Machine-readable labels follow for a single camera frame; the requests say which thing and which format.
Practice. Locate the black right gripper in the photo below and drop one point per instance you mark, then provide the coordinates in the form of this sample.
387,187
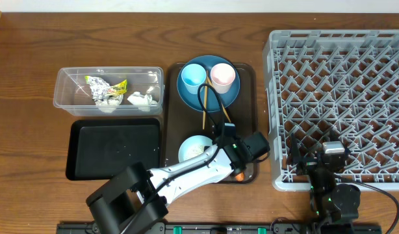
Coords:
294,157

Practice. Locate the orange carrot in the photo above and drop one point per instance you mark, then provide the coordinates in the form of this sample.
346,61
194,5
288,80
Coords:
240,177

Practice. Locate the light blue bowl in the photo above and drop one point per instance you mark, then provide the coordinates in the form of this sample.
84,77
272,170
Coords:
193,146

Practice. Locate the white tissue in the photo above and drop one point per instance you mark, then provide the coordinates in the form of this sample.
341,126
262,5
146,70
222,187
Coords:
142,102

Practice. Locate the snack wrapper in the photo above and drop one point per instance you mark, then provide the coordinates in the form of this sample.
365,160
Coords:
105,94

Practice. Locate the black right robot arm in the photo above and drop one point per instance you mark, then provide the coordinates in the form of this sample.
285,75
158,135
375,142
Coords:
336,205

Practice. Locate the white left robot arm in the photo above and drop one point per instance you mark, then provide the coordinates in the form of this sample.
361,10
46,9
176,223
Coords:
136,199

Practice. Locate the grey dishwasher rack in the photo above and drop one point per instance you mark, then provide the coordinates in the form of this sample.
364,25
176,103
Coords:
341,81

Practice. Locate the brown serving tray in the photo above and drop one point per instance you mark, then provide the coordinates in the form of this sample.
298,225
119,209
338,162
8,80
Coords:
181,121

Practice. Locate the dark blue plate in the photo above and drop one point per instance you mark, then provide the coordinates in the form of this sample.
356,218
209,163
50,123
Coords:
193,100

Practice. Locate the pink cup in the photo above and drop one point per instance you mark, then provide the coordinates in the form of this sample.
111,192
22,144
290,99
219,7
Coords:
222,77

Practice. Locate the right wooden chopstick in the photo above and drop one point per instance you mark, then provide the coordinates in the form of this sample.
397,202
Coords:
223,108

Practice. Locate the wooden chopstick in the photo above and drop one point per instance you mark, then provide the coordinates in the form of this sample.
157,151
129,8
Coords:
205,101
223,108

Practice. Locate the left wooden chopstick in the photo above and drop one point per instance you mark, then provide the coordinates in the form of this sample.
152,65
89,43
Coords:
205,101

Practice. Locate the light blue cup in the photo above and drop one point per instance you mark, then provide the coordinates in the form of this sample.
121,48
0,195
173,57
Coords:
193,75

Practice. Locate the clear plastic bin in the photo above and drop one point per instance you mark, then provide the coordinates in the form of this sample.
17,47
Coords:
74,95

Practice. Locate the black tray bin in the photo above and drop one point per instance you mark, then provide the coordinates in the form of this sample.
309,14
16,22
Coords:
102,148

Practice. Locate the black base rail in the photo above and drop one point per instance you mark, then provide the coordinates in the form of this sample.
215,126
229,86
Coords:
161,228

